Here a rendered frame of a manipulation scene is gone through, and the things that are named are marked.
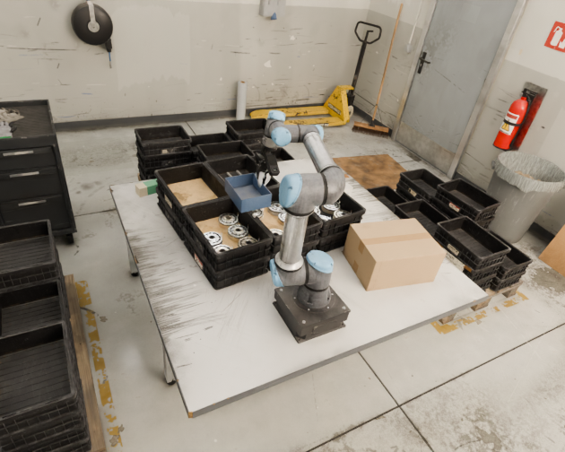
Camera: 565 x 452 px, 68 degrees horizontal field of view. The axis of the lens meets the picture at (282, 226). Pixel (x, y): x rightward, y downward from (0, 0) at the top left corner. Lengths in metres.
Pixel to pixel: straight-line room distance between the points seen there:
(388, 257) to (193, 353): 0.99
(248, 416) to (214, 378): 0.76
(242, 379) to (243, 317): 0.31
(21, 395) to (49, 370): 0.13
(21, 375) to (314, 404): 1.44
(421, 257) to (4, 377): 1.92
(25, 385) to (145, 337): 0.86
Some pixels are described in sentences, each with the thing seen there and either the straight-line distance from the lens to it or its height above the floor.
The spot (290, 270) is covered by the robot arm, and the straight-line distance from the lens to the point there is 1.66.
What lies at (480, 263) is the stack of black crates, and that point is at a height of 0.54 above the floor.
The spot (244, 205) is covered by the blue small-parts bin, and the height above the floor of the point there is 1.10.
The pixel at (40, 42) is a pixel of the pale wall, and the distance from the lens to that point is 4.93.
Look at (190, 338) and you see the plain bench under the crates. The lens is 1.83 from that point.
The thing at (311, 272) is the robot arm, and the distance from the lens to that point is 1.72.
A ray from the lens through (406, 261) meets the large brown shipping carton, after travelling 2.13.
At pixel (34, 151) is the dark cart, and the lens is 3.04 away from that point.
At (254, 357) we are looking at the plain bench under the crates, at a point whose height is 0.70.
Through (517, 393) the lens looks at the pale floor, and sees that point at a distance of 3.09.
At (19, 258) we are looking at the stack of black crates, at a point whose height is 0.49.
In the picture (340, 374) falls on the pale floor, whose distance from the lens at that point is 2.67.
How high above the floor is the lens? 2.14
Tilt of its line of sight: 36 degrees down
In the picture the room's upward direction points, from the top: 9 degrees clockwise
